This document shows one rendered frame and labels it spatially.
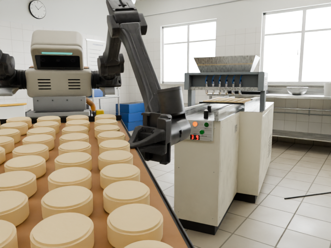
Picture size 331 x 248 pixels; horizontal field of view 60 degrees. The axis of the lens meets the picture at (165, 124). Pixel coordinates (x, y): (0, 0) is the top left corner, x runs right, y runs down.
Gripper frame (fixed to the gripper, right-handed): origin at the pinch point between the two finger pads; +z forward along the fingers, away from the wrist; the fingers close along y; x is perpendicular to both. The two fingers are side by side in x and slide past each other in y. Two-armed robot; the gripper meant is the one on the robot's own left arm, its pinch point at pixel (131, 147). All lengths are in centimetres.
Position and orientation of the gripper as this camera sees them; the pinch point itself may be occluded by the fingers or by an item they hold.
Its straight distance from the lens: 52.1
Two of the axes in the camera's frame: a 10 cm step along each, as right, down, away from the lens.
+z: -5.0, 1.7, -8.5
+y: -0.2, 9.8, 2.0
